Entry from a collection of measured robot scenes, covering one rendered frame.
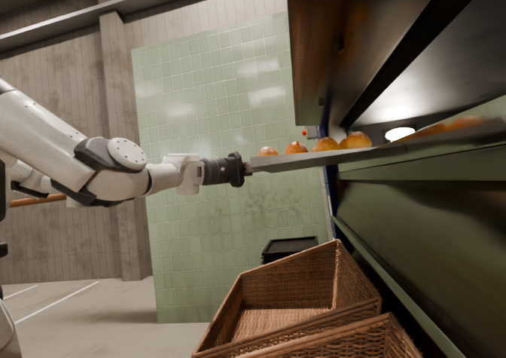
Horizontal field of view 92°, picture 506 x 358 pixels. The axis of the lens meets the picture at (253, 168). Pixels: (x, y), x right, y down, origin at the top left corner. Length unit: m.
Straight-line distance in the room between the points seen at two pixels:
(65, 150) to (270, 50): 2.07
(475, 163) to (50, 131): 0.56
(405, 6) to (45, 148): 0.58
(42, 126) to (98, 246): 4.23
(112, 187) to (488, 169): 0.54
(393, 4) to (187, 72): 2.19
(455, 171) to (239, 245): 2.00
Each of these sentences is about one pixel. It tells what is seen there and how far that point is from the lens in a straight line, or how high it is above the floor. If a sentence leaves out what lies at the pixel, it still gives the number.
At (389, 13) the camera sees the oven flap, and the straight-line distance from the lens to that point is 0.49.
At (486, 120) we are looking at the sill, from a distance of 0.30.
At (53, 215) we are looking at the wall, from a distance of 5.25.
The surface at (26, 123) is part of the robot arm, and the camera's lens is 0.51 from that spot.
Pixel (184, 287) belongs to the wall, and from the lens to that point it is 2.52.
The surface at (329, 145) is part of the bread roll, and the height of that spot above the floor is 1.21.
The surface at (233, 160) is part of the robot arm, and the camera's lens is 0.84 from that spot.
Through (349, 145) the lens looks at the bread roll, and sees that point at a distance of 0.66.
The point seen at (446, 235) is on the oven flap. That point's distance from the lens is 0.42.
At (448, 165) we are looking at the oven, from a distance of 0.36.
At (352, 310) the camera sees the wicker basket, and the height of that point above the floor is 0.82.
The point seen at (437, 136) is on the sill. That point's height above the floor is 1.16.
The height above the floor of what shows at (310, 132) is 1.45.
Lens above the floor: 1.13
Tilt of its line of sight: 4 degrees up
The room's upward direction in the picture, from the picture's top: 7 degrees counter-clockwise
